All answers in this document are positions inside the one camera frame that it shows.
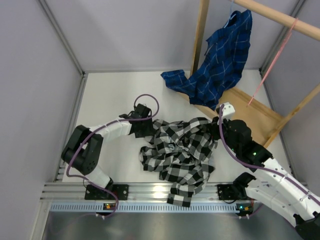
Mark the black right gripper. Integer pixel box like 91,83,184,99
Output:
207,114,241,154

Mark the black white checkered shirt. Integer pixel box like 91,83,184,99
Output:
139,117,215,208

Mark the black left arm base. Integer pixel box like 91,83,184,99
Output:
84,184,129,201

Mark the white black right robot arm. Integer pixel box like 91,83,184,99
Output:
208,117,320,240

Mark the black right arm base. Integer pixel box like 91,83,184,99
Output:
217,184,252,203

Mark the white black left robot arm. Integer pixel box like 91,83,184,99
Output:
61,103,155,200

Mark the blue plaid shirt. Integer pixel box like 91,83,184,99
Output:
161,10,253,110

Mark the light blue hanger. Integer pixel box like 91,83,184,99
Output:
223,0,237,29

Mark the wooden clothes rack frame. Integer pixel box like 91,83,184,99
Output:
190,0,320,147

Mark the aluminium mounting rail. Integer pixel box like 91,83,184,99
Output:
39,181,308,201

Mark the slotted grey cable duct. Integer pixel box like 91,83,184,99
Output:
50,202,253,214

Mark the pink wire hanger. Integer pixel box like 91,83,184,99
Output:
247,18,299,106

